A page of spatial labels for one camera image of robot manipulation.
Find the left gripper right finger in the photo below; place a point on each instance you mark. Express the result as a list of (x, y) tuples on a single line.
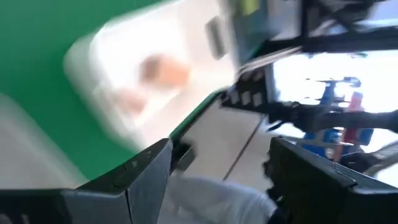
[(326, 199)]

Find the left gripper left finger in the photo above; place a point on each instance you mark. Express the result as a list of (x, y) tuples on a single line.
[(93, 202)]

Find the pale pink food piece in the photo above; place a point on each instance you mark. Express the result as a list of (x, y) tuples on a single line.
[(130, 101)]

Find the short natural wood block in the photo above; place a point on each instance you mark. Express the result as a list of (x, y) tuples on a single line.
[(164, 71)]

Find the red cylinder object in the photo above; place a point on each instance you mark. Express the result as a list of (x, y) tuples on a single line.
[(354, 105)]

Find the blue equipment stand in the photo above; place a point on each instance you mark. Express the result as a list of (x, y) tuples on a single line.
[(329, 93)]

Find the white fabric object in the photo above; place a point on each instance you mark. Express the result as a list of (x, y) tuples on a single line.
[(217, 202)]

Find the white plastic bin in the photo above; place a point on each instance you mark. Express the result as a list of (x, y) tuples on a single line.
[(124, 56)]

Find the green table mat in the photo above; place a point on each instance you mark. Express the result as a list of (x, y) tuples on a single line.
[(37, 62)]

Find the dark plastic bin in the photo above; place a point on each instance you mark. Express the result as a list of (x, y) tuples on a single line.
[(252, 34)]

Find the yellow cylinder block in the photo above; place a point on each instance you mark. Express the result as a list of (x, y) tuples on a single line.
[(249, 5)]

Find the black metal table frame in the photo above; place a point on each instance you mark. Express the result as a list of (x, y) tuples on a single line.
[(342, 40)]

